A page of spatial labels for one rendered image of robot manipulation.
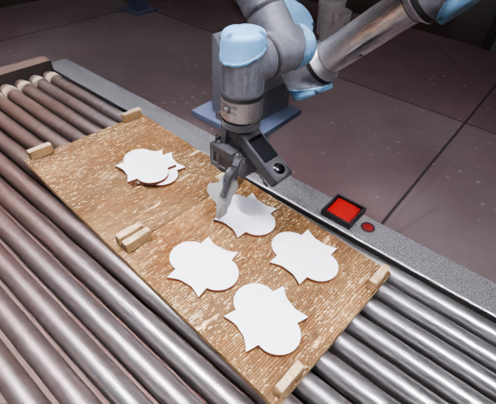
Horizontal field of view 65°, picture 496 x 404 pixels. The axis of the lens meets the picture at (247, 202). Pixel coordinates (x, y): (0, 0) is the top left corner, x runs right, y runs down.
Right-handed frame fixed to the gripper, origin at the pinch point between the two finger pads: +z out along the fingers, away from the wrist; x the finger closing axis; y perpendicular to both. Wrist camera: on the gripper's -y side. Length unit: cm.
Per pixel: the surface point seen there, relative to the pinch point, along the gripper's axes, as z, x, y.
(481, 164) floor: 97, -227, -12
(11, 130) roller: 4, 21, 71
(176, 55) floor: 91, -185, 267
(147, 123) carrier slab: 2.6, -7.1, 45.8
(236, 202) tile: 2.7, -1.2, 4.0
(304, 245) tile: 3.1, -2.0, -14.7
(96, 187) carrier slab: 3.0, 18.3, 30.5
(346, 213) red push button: 4.6, -18.0, -14.8
